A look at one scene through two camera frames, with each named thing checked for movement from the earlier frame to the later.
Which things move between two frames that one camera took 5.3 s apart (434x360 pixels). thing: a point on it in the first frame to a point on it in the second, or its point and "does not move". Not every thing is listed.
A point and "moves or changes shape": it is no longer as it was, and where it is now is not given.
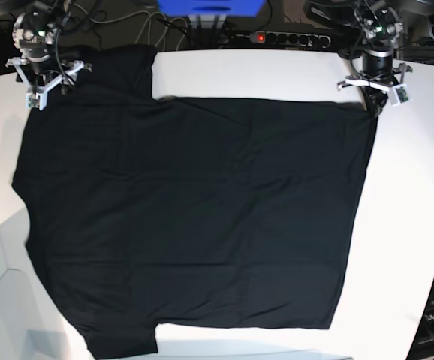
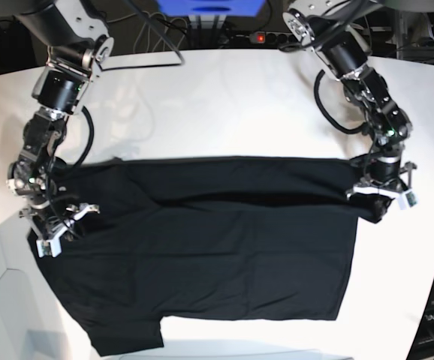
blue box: [212, 8] does not move
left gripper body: [40, 77] to [48, 218]
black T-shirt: [147, 211] moves or changes shape
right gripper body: [378, 78] to [385, 176]
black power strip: [312, 40] does not move
